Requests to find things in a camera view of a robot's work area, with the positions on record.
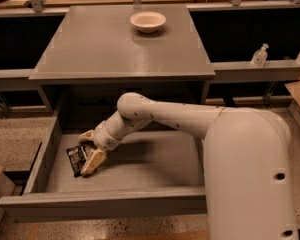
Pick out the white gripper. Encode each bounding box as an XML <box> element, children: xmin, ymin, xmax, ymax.
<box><xmin>78</xmin><ymin>121</ymin><xmax>121</xmax><ymax>176</ymax></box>

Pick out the black rxbar chocolate wrapper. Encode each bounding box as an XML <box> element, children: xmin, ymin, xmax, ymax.
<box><xmin>66</xmin><ymin>145</ymin><xmax>88</xmax><ymax>177</ymax></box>

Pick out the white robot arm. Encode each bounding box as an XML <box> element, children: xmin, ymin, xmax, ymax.
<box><xmin>79</xmin><ymin>93</ymin><xmax>299</xmax><ymax>240</ymax></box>

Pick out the grey open top drawer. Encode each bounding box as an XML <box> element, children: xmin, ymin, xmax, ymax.
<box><xmin>0</xmin><ymin>104</ymin><xmax>206</xmax><ymax>222</ymax></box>

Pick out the grey cabinet with counter top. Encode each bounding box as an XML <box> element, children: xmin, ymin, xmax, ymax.
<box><xmin>29</xmin><ymin>4</ymin><xmax>215</xmax><ymax>133</ymax></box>

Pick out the white ceramic bowl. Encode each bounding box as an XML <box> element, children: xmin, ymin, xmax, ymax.
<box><xmin>130</xmin><ymin>11</ymin><xmax>166</xmax><ymax>34</ymax></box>

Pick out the clear sanitizer pump bottle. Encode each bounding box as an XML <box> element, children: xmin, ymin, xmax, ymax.
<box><xmin>251</xmin><ymin>43</ymin><xmax>269</xmax><ymax>67</ymax></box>

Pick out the grey long bench rail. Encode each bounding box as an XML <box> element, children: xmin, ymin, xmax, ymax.
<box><xmin>0</xmin><ymin>1</ymin><xmax>300</xmax><ymax>90</ymax></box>

